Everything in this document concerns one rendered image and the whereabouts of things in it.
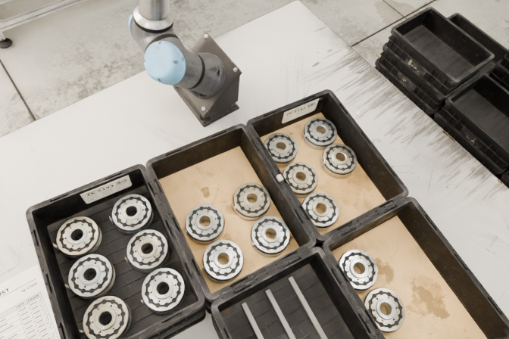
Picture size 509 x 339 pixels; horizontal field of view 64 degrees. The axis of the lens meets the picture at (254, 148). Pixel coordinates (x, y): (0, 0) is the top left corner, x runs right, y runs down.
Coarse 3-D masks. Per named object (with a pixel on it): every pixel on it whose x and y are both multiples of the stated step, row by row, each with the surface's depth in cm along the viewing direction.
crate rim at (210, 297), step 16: (240, 128) 115; (192, 144) 110; (256, 144) 112; (160, 160) 107; (272, 176) 107; (160, 192) 102; (176, 224) 100; (304, 224) 101; (192, 256) 95; (288, 256) 98; (256, 272) 94; (208, 288) 92; (224, 288) 92
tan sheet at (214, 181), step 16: (208, 160) 120; (224, 160) 120; (240, 160) 120; (176, 176) 116; (192, 176) 116; (208, 176) 117; (224, 176) 117; (240, 176) 118; (256, 176) 118; (176, 192) 114; (192, 192) 114; (208, 192) 114; (224, 192) 115; (176, 208) 111; (224, 208) 112; (272, 208) 114; (208, 224) 110; (240, 224) 110; (240, 240) 108; (256, 256) 106; (240, 272) 104
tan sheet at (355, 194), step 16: (320, 112) 132; (288, 128) 128; (304, 144) 125; (304, 160) 122; (320, 176) 120; (352, 176) 121; (336, 192) 118; (352, 192) 118; (368, 192) 119; (352, 208) 116; (368, 208) 116; (336, 224) 113
